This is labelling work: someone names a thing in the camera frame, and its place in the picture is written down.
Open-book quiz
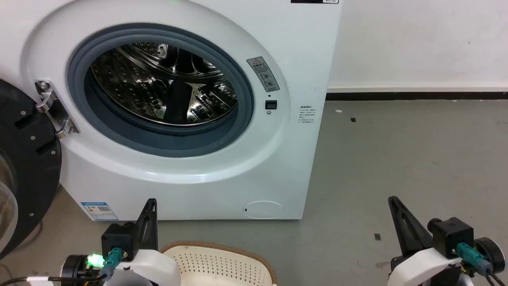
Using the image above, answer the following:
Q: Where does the chrome door hinge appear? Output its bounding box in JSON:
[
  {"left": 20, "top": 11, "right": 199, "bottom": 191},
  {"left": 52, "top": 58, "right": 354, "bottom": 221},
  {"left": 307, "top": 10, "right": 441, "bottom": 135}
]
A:
[{"left": 35, "top": 80, "right": 79, "bottom": 139}]

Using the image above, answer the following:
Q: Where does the small text label sticker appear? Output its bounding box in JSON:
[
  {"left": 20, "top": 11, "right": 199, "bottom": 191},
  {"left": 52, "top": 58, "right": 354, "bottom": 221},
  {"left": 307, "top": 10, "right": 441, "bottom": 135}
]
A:
[{"left": 299, "top": 105, "right": 315, "bottom": 125}]

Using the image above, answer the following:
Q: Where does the teal plug right camera cable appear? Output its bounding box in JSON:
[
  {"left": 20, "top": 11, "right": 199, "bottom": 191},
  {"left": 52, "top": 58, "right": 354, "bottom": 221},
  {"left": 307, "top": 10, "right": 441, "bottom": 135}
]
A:
[{"left": 456, "top": 243, "right": 508, "bottom": 286}]

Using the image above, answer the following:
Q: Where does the grey warning sticker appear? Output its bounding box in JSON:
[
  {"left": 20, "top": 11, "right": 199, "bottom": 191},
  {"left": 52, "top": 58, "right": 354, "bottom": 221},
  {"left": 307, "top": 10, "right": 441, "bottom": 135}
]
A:
[{"left": 246, "top": 56, "right": 280, "bottom": 93}]

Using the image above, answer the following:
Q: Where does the white front-load washing machine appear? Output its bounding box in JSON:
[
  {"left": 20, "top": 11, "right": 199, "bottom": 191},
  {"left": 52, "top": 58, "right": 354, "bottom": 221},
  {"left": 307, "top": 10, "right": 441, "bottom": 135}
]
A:
[{"left": 0, "top": 0, "right": 343, "bottom": 221}]

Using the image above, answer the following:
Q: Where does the black round washer door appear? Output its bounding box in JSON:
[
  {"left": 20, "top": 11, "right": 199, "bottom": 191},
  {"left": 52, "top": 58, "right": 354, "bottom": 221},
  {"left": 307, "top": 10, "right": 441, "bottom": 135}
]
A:
[{"left": 0, "top": 79, "right": 63, "bottom": 259}]

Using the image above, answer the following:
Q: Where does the grey rubber door gasket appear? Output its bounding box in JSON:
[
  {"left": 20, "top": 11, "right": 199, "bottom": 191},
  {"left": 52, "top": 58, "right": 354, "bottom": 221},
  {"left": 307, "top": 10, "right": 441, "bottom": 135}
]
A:
[{"left": 66, "top": 23, "right": 255, "bottom": 158}]

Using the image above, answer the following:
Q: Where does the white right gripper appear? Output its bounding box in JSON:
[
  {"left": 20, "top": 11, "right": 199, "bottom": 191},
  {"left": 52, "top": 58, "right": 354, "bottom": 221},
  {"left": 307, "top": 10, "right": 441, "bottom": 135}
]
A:
[{"left": 387, "top": 196, "right": 464, "bottom": 286}]

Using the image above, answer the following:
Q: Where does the cream perforated laundry basket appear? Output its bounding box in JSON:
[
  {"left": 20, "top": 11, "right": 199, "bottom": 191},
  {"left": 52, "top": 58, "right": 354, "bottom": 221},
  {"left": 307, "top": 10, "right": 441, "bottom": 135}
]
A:
[{"left": 160, "top": 241, "right": 278, "bottom": 286}]

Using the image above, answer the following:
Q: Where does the black wall baseboard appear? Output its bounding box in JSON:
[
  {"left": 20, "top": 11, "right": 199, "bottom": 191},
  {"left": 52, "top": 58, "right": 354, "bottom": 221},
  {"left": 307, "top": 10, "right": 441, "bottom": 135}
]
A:
[{"left": 325, "top": 92, "right": 508, "bottom": 101}]

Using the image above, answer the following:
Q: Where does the blue energy label sticker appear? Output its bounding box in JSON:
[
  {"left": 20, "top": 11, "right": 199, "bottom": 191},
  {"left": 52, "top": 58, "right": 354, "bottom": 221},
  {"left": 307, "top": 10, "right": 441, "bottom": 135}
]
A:
[{"left": 81, "top": 202, "right": 119, "bottom": 221}]

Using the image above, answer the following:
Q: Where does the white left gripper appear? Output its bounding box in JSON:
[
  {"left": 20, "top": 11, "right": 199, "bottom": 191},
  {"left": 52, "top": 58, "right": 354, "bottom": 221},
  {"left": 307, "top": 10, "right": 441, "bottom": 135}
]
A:
[{"left": 104, "top": 198, "right": 181, "bottom": 286}]

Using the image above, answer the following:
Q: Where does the round drain filter cover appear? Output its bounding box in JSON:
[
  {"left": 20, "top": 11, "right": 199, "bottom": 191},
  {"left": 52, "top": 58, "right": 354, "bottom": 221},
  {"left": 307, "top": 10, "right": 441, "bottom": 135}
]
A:
[{"left": 243, "top": 201, "right": 285, "bottom": 219}]

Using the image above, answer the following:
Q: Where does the stainless steel washing machine drum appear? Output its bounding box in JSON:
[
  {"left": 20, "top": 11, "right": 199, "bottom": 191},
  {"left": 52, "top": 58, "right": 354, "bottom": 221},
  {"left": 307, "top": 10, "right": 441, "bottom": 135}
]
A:
[{"left": 90, "top": 43, "right": 239, "bottom": 127}]

